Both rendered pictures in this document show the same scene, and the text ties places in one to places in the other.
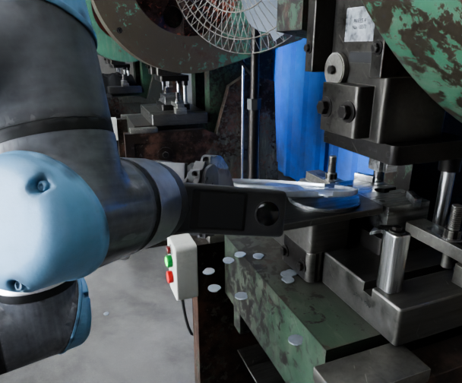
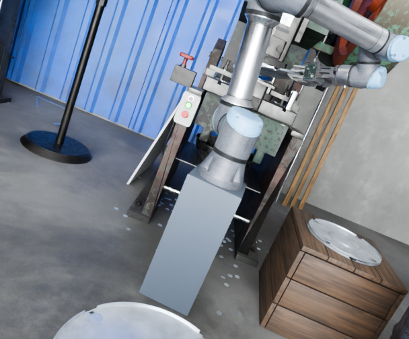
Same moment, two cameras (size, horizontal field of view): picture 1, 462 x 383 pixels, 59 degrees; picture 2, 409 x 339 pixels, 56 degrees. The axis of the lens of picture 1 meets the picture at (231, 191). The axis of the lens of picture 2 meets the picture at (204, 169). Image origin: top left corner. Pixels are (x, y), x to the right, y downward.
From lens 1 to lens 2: 158 cm
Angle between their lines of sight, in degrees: 67
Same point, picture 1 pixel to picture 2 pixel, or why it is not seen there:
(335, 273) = (266, 107)
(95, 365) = (32, 205)
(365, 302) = (281, 114)
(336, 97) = (274, 42)
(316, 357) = (282, 131)
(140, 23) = not seen: outside the picture
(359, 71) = (280, 34)
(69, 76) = not seen: hidden behind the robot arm
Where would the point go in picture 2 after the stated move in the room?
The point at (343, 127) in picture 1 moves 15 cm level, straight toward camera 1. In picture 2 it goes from (274, 53) to (303, 64)
